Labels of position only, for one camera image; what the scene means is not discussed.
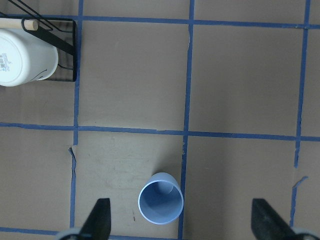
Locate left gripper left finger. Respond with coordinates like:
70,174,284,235
57,198,112,240

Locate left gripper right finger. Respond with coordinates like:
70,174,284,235
251,198,320,240

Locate blue plastic cup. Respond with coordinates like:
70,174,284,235
137,172,184,225

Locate white mug inner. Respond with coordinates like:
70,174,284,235
0,28,59,87

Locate black wire mug rack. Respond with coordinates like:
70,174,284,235
0,0,78,82

